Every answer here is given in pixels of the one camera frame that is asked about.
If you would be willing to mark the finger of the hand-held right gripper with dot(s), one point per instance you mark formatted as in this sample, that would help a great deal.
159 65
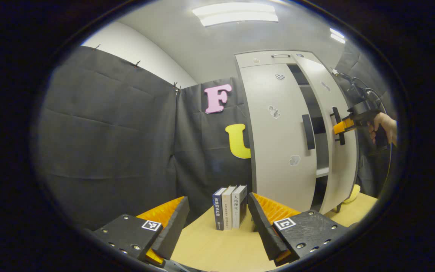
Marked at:
341 126

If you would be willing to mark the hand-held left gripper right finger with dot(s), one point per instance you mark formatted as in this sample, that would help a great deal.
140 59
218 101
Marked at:
264 230

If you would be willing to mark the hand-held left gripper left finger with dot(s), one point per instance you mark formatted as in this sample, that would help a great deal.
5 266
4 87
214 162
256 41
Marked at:
172 234

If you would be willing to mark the grey shoe cabinet door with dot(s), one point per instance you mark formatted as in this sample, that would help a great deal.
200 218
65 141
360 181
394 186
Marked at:
344 170
274 158

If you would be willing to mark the grey double-door shoe cabinet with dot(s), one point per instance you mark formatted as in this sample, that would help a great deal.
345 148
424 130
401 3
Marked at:
263 60

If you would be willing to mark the white and black book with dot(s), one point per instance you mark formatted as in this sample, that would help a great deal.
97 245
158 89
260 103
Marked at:
239 206

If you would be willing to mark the beige book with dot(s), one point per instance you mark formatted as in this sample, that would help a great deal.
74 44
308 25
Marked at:
227 207

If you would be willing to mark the dark blue book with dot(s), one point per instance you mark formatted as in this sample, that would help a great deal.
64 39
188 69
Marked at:
218 211

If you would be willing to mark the yellow plush toy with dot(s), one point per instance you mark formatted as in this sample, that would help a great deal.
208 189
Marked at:
353 194

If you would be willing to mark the small ceiling light panel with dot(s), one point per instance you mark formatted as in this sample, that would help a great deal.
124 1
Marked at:
337 35

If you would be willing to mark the black backdrop cloth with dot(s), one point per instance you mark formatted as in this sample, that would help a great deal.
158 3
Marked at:
108 151

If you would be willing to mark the small backdrop clip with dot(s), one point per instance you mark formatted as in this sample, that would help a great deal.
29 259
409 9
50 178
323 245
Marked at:
137 63
176 87
96 47

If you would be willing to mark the large ceiling light panel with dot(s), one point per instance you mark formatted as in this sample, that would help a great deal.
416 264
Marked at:
236 13

